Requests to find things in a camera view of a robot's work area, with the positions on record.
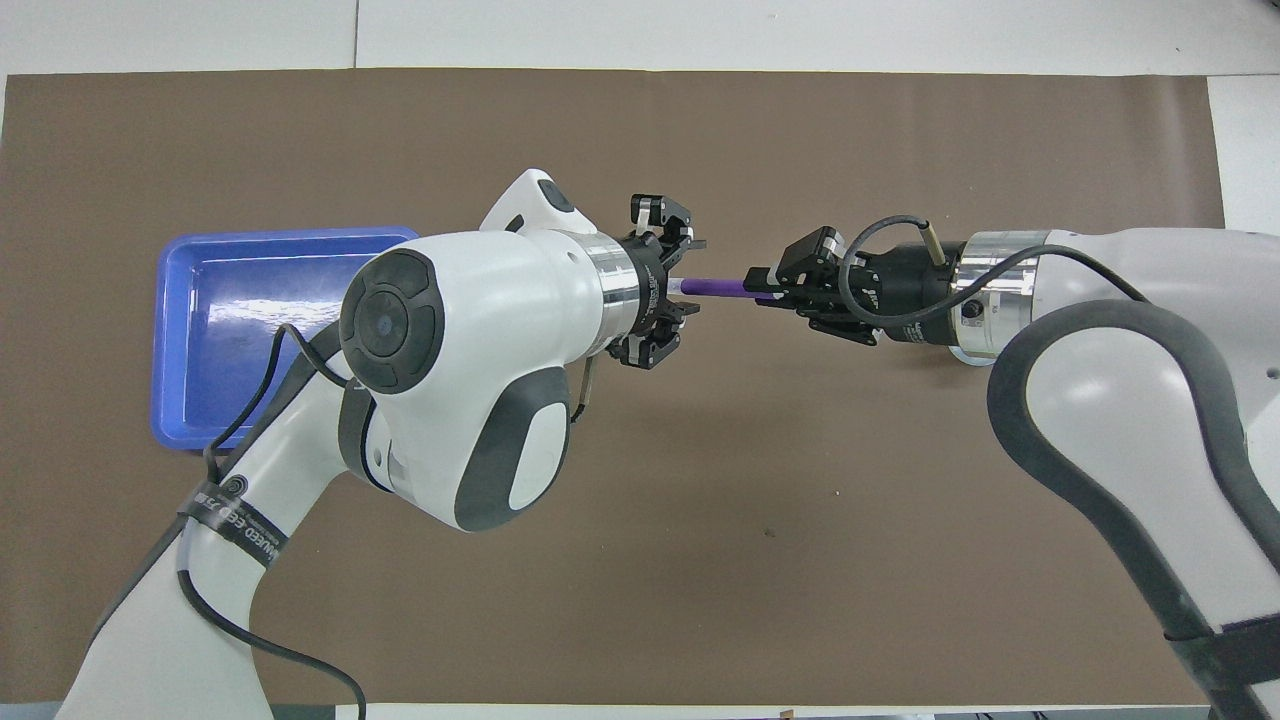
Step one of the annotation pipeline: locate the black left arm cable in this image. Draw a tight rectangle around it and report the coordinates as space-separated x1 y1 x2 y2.
95 322 367 720

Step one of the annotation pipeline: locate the purple pen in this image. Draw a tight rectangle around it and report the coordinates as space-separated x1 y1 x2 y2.
668 277 781 299

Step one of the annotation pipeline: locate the blue plastic tray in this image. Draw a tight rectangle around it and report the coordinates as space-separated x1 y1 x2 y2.
150 226 421 453

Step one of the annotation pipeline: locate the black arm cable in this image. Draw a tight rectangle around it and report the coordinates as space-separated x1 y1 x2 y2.
95 322 367 720
838 215 1151 321

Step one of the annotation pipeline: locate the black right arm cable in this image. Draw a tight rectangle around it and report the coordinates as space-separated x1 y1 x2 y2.
838 215 1151 321

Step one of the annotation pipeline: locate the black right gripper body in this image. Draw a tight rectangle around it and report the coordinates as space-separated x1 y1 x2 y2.
785 228 963 349

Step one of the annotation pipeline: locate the brown paper table mat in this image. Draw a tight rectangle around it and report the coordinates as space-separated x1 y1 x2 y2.
0 68 1226 706

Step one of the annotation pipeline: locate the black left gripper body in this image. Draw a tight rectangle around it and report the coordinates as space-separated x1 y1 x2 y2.
625 235 707 342

